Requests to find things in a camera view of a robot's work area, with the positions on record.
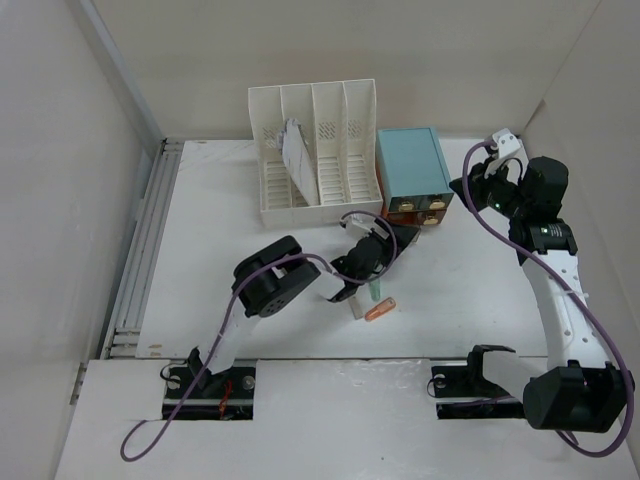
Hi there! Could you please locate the teal mini drawer cabinet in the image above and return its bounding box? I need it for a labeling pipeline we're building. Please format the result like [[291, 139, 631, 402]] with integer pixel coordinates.
[[376, 127, 454, 227]]

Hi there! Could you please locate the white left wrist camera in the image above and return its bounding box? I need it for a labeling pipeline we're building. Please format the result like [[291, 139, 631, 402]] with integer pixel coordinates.
[[339, 211, 389, 240]]

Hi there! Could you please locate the grey eraser block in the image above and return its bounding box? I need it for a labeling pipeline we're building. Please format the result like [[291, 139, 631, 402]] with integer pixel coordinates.
[[348, 296, 364, 320]]

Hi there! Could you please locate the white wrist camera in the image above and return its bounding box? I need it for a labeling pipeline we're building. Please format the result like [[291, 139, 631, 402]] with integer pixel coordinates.
[[339, 211, 389, 240], [490, 128, 522, 160]]

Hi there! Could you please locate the orange usb stick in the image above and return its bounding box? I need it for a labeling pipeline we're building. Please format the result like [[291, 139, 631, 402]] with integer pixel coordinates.
[[364, 297, 397, 322]]

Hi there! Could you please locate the white paper booklet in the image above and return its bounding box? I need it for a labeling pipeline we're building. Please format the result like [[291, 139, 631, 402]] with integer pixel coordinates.
[[276, 118, 320, 206]]

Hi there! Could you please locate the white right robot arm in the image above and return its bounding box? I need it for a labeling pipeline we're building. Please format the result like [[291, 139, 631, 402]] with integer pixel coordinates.
[[450, 157, 635, 436]]

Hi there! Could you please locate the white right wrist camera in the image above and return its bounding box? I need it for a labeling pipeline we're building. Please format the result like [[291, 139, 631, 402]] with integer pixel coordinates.
[[490, 128, 522, 160]]

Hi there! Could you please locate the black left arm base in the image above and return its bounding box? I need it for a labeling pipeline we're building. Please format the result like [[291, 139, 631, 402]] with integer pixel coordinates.
[[160, 361, 257, 421]]

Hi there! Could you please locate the white four-slot file organizer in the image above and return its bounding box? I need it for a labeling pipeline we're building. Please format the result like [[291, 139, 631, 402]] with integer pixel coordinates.
[[248, 79, 382, 229]]

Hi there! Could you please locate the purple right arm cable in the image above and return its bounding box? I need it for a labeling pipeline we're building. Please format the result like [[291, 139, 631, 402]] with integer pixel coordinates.
[[462, 141, 634, 459]]

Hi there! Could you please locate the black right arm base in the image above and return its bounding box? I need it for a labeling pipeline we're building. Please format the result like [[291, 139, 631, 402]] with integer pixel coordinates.
[[428, 344, 525, 420]]

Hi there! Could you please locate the aluminium rail frame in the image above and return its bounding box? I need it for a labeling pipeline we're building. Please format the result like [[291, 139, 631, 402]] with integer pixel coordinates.
[[96, 139, 184, 360]]

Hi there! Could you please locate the green capsule case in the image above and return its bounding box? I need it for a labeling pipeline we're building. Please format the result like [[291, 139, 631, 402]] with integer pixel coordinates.
[[369, 279, 381, 302]]

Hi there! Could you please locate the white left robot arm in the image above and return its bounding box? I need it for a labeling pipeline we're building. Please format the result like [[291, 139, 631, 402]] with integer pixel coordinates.
[[186, 217, 420, 398]]

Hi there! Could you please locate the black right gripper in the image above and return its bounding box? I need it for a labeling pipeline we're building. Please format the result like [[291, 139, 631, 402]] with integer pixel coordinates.
[[448, 156, 530, 221]]

